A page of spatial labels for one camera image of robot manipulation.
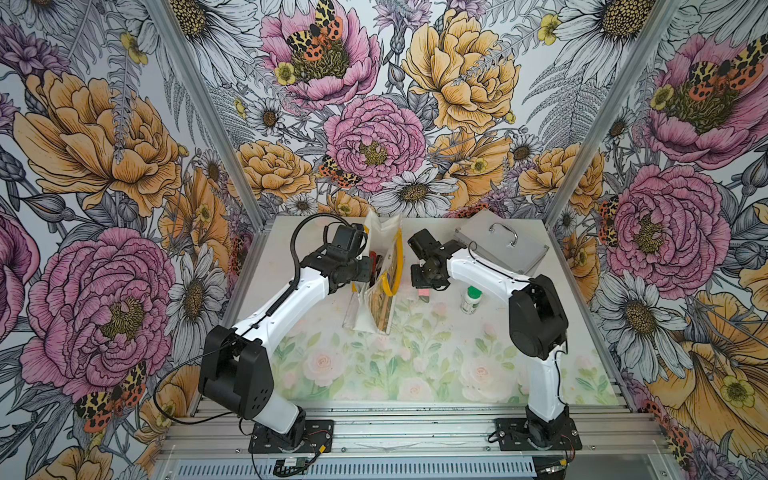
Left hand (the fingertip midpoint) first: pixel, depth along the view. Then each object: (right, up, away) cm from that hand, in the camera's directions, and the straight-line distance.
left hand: (360, 274), depth 86 cm
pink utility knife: (+19, -7, +11) cm, 24 cm away
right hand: (+18, -5, +8) cm, 20 cm away
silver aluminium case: (+43, +9, +9) cm, 45 cm away
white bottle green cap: (+33, -8, +4) cm, 34 cm away
